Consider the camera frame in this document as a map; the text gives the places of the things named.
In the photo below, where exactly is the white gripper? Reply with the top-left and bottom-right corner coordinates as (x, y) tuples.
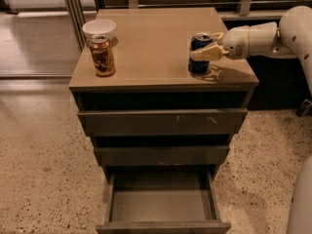
(189, 25), (250, 61)

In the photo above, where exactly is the blue pepsi can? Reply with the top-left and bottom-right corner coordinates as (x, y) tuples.
(188, 32), (213, 74)

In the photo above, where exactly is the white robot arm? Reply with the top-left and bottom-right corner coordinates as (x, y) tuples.
(189, 6), (312, 234)

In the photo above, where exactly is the top grey drawer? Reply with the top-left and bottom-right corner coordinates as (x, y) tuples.
(78, 108), (247, 137)

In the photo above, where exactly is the grey drawer cabinet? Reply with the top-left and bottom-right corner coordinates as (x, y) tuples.
(69, 8), (258, 175)

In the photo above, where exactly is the brown patterned drink can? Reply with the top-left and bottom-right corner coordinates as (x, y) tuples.
(90, 35), (116, 77)

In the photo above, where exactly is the middle grey drawer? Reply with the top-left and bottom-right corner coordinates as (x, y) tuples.
(94, 145), (229, 166)

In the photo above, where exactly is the bottom grey open drawer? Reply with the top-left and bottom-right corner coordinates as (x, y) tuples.
(96, 171), (231, 234)

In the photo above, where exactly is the white paper bowl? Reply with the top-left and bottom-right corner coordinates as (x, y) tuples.
(82, 19), (116, 39)

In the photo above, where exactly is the grey bracket on floor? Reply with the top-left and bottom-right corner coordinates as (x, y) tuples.
(295, 98), (312, 117)

